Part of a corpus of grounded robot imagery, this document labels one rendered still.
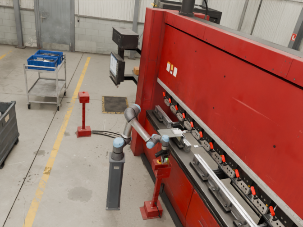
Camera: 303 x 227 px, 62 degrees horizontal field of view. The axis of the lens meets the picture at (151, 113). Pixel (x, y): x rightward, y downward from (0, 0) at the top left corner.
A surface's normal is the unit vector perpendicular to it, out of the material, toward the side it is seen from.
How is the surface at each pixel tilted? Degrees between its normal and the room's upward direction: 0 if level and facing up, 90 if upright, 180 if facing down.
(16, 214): 0
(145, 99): 90
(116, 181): 90
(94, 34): 90
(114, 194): 90
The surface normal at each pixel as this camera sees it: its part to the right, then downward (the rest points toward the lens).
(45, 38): 0.11, 0.47
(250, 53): -0.93, 0.05
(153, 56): 0.34, 0.47
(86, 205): 0.13, -0.88
